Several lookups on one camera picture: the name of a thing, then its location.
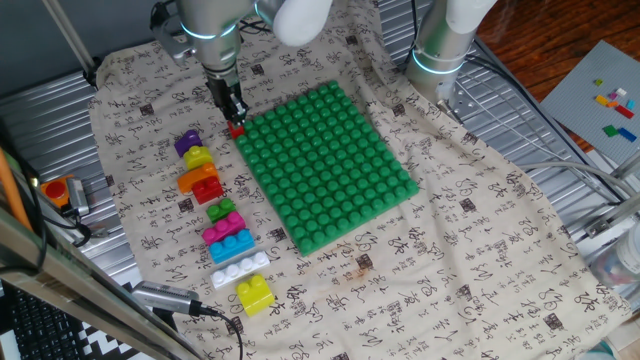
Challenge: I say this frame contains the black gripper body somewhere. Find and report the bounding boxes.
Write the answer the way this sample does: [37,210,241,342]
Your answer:
[205,74,244,114]

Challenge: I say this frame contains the purple block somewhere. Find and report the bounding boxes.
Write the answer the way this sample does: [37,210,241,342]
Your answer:
[173,129,204,159]

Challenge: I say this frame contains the small yellow block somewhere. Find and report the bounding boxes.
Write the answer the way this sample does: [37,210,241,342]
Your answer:
[182,144,215,171]

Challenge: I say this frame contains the orange block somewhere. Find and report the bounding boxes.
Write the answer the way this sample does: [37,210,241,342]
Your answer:
[176,161,221,195]

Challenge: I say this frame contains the red two-stud block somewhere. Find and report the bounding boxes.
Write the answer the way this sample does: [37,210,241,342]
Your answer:
[191,175,225,206]

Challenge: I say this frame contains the green two-stud block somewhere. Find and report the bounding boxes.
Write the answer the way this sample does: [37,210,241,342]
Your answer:
[205,197,237,224]

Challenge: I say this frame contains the green studded baseplate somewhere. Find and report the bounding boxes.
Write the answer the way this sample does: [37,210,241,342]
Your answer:
[233,78,420,259]

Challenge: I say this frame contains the pink three-stud block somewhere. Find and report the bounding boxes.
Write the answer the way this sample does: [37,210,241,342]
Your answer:
[201,210,247,247]

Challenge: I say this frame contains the blue three-stud block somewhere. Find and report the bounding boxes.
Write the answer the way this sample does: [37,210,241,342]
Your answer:
[207,228,256,265]

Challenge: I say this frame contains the black rod clamp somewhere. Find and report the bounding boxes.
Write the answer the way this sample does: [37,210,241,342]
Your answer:
[82,57,101,91]

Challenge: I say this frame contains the white four-stud block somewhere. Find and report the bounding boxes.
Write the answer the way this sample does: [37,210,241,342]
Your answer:
[209,250,271,291]

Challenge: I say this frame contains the grey slanted rod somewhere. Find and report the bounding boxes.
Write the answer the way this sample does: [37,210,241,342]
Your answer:
[41,0,99,76]

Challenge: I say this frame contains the silver metal box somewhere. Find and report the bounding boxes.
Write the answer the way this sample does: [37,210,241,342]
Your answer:
[65,177,91,217]

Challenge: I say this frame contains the large yellow two-stud block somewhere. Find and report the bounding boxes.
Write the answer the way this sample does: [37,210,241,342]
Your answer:
[234,273,277,318]

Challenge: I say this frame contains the orange pole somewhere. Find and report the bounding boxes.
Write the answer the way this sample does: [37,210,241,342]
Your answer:
[0,147,34,234]

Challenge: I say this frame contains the beige calligraphy print cloth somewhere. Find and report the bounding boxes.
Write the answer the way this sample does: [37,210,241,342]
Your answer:
[87,0,634,360]

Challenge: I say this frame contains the black white pattern board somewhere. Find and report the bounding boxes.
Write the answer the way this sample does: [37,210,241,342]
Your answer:
[74,282,149,360]

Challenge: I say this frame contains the black keyboard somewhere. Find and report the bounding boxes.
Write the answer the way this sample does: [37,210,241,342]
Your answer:
[7,287,84,360]

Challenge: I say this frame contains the grey flat brick baseplate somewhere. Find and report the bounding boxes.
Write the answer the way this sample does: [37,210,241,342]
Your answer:
[539,39,640,166]

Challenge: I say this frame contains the clear plastic jar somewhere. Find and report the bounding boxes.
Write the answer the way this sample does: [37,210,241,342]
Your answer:
[589,222,640,301]

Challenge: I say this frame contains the teal round container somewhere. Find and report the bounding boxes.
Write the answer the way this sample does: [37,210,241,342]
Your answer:
[574,339,621,360]

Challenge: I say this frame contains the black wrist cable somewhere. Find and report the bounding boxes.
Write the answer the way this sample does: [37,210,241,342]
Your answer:
[238,18,275,37]

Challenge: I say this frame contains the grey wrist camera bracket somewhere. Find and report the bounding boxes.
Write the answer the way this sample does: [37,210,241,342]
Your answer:
[149,2,194,67]

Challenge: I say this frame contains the black cable loop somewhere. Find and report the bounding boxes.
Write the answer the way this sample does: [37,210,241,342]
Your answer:
[19,167,95,249]

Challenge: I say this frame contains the grey depth camera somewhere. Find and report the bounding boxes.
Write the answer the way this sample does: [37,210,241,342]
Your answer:
[131,280,202,317]

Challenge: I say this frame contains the black camera cable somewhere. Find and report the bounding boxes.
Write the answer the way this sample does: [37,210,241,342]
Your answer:
[198,303,245,360]

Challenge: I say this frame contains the blurred metal frame bar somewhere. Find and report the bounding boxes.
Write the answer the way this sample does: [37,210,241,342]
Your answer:
[0,204,204,360]

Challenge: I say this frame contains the grey hose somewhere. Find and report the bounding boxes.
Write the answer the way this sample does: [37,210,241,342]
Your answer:
[514,160,640,197]

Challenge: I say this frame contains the aluminium bar with bracket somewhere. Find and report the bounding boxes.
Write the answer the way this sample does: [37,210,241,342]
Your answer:
[583,192,640,239]

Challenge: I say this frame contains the aluminium frame bar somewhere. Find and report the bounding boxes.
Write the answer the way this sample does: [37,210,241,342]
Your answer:
[608,149,640,181]

